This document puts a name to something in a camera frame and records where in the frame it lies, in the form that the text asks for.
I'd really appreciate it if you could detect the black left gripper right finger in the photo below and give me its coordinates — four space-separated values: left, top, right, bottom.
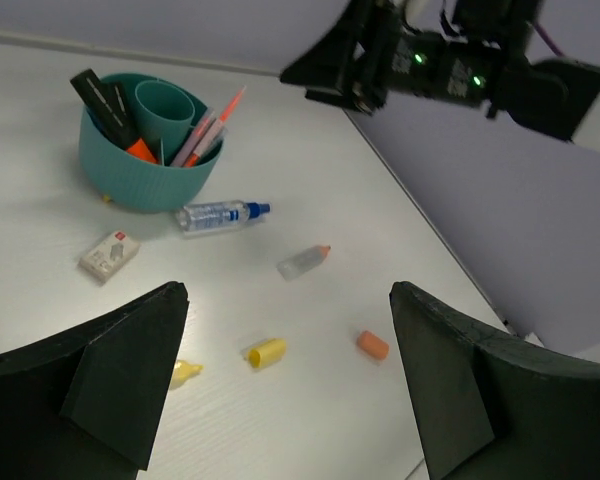
389 282 600 479

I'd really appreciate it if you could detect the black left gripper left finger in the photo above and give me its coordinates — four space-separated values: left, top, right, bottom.
0 281 189 479

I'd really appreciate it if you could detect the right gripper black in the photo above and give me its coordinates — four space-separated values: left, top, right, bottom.
279 0 500 115

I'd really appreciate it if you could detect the orange highlighter piece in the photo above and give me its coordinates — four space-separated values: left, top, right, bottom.
356 330 390 361

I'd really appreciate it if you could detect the clear spray bottle blue cap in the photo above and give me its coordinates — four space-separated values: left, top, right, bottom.
175 200 271 236

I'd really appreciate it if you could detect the clear orange-tipped highlighter body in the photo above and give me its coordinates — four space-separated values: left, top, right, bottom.
276 245 331 281

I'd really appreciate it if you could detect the black orange highlighter marker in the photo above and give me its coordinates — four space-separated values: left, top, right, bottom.
70 69 158 164

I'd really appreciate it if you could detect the thin pink pen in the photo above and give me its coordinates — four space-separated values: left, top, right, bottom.
170 109 214 167

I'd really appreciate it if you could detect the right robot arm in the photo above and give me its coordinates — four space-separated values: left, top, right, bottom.
279 0 600 152

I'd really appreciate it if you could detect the yellow highlighter body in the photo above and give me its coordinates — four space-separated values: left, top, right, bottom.
169 359 204 390

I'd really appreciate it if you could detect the white eraser in sleeve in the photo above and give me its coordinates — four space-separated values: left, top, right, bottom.
78 230 140 283

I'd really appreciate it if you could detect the teal round compartment organizer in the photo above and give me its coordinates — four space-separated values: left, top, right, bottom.
78 73 223 213

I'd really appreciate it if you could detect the yellow highlighter cap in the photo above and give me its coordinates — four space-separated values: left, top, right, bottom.
241 338 287 371

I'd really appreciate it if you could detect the metal rail table edge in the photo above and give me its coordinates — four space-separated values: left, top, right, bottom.
0 30 278 77

